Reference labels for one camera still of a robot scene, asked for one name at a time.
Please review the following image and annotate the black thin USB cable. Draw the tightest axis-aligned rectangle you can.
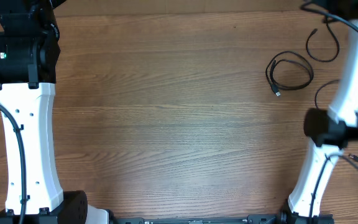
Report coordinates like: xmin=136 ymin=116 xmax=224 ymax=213
xmin=265 ymin=50 xmax=314 ymax=97

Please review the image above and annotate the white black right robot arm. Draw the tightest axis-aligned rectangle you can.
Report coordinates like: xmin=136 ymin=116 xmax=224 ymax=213
xmin=281 ymin=1 xmax=358 ymax=223

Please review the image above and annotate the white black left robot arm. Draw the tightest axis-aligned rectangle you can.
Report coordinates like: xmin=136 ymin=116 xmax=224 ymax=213
xmin=0 ymin=0 xmax=113 ymax=224

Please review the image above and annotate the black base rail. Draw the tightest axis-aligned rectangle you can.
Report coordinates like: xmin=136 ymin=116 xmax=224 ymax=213
xmin=107 ymin=213 xmax=335 ymax=224

